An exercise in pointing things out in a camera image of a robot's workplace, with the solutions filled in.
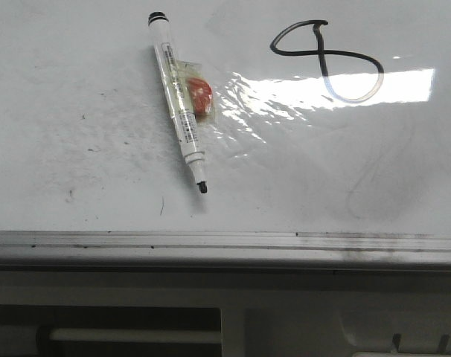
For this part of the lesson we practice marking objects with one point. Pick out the white black-tip whiteboard marker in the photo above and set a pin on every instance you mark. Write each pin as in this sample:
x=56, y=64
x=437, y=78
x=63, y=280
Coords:
x=178, y=98

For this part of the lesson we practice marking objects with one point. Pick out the white whiteboard with aluminium frame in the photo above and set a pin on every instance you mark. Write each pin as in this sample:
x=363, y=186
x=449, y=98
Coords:
x=326, y=127

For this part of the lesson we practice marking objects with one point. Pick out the white horizontal rod below board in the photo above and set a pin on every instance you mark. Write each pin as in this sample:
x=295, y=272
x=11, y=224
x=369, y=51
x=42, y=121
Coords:
x=136, y=336

